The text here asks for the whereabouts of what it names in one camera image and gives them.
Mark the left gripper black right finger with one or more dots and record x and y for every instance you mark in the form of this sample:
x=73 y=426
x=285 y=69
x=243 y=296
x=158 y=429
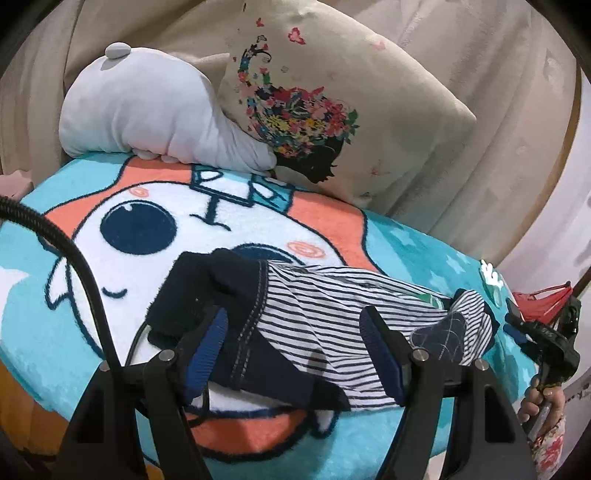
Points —
x=486 y=440

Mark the navy striped pants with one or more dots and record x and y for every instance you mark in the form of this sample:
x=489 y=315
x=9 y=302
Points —
x=294 y=330

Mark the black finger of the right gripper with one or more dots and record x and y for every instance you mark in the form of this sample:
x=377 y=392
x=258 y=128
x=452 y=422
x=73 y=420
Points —
x=523 y=331

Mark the red bag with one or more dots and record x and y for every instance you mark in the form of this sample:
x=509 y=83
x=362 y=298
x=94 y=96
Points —
x=544 y=305

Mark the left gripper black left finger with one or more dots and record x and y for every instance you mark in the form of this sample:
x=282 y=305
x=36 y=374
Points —
x=102 y=439

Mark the right hand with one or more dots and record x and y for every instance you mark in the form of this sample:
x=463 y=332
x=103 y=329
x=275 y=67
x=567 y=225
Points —
x=533 y=401

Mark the teal cartoon blanket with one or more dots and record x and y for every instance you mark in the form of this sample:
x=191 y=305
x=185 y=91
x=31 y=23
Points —
x=131 y=219

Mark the beige curtain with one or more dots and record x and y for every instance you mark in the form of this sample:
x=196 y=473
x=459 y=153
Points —
x=503 y=59

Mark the grey plush pillow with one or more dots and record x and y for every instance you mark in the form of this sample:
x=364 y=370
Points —
x=157 y=106

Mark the floral sleeve forearm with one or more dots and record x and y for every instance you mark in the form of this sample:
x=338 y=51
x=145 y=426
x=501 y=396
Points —
x=547 y=451

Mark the beige floral cushion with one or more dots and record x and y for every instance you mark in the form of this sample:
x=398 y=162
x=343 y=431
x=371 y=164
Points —
x=345 y=111

